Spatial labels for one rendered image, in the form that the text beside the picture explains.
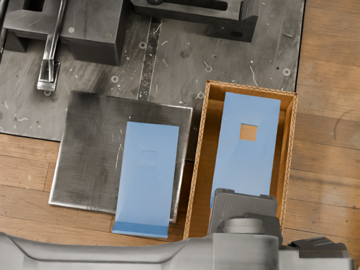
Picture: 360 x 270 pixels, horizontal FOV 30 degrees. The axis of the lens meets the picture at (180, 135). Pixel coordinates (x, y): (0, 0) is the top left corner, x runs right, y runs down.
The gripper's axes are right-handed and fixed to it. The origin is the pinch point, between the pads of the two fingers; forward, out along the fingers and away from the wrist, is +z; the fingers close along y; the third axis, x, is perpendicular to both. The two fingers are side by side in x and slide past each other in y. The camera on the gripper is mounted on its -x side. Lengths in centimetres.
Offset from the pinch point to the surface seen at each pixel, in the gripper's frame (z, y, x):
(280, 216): 2.8, -1.3, -5.7
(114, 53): 14.7, 13.5, 18.6
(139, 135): 11.5, 3.6, 13.7
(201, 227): 7.4, -6.5, 3.6
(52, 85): 8.2, 9.5, 25.2
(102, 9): 13.9, 19.2, 20.8
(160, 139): 11.4, 3.6, 10.7
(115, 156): 10.1, 0.6, 16.4
